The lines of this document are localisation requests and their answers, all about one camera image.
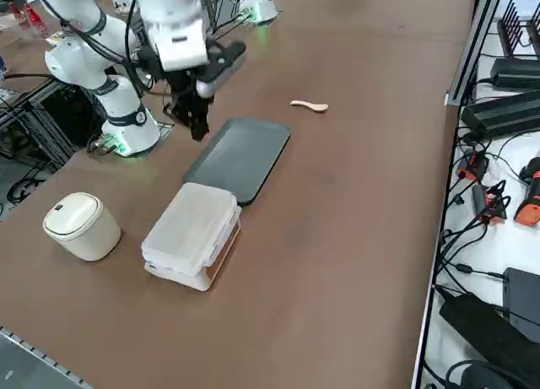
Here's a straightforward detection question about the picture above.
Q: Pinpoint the black pronged rack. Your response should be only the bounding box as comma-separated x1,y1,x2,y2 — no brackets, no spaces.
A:
496,0,540,61

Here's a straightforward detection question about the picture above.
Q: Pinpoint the aluminium frame stand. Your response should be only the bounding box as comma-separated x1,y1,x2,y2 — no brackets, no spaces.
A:
0,74,105,176

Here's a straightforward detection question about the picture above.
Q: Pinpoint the black bag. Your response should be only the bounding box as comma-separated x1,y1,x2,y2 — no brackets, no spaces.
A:
438,290,540,389

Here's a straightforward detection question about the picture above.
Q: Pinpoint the small cream lidded bin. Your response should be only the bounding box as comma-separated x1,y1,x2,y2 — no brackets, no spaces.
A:
41,191,122,262

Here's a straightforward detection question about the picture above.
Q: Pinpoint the dark grey rectangular tray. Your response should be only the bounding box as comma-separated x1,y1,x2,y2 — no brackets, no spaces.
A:
181,116,293,208

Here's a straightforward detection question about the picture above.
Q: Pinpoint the long black power brick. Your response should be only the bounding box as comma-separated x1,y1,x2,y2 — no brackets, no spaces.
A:
459,89,540,140

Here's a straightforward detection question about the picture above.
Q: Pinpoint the orange black connector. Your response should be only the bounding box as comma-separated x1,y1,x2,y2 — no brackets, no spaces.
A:
456,151,490,181

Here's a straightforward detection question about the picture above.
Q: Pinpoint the small wooden spoon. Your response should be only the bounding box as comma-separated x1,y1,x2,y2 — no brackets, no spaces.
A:
289,100,330,114

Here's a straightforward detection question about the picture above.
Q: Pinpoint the aluminium profile rail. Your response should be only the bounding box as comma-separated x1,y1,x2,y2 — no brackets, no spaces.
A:
445,0,507,108

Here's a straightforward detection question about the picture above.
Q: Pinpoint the black flat box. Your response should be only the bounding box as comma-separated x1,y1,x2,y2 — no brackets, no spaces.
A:
501,267,540,343

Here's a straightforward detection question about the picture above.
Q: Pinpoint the orange black power tool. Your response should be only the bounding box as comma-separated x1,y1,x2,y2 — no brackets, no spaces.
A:
513,155,540,227

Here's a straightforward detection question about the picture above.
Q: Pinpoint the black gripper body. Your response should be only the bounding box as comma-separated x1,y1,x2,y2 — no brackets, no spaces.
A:
166,66,213,100

